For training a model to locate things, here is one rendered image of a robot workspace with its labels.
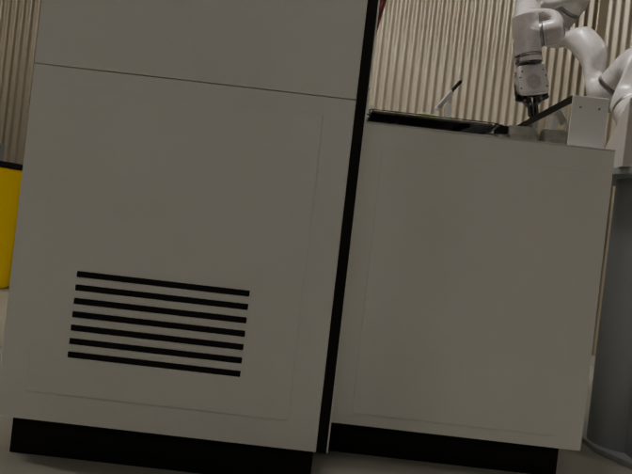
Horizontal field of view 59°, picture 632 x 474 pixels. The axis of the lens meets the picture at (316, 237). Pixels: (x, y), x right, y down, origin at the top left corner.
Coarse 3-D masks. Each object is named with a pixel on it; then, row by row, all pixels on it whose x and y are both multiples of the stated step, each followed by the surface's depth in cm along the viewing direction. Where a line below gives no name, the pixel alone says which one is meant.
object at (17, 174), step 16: (0, 176) 323; (16, 176) 332; (0, 192) 325; (16, 192) 334; (0, 208) 326; (16, 208) 336; (0, 224) 327; (0, 240) 329; (0, 256) 330; (0, 272) 332; (0, 288) 335
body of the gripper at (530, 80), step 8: (528, 64) 181; (536, 64) 180; (544, 64) 181; (520, 72) 181; (528, 72) 180; (536, 72) 180; (544, 72) 180; (520, 80) 180; (528, 80) 180; (536, 80) 180; (544, 80) 180; (520, 88) 180; (528, 88) 180; (536, 88) 180; (544, 88) 180; (520, 96) 184
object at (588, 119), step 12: (576, 96) 143; (576, 108) 143; (588, 108) 143; (600, 108) 143; (576, 120) 143; (588, 120) 143; (600, 120) 143; (576, 132) 143; (588, 132) 143; (600, 132) 143; (576, 144) 143; (588, 144) 143; (600, 144) 143
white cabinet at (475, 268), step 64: (384, 128) 137; (384, 192) 137; (448, 192) 137; (512, 192) 137; (576, 192) 137; (384, 256) 137; (448, 256) 137; (512, 256) 137; (576, 256) 137; (384, 320) 137; (448, 320) 137; (512, 320) 137; (576, 320) 137; (384, 384) 137; (448, 384) 137; (512, 384) 137; (576, 384) 137; (384, 448) 140; (448, 448) 140; (512, 448) 140; (576, 448) 137
